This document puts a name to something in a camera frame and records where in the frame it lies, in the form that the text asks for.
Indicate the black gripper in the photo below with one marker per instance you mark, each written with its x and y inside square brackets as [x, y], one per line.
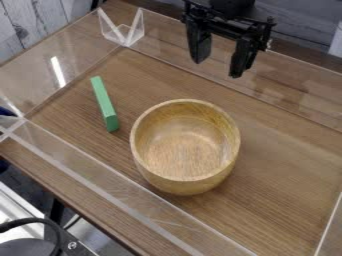
[228, 19]

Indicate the green rectangular block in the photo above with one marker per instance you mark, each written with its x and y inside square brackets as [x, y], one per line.
[108, 112]

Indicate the brown wooden bowl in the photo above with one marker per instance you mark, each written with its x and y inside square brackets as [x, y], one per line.
[184, 142]

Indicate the clear acrylic tray walls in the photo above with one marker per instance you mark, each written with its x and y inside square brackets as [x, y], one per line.
[275, 208]

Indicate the black table leg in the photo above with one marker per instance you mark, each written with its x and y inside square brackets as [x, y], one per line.
[56, 211]

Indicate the black metal bracket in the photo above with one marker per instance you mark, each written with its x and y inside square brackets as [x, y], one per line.
[65, 244]

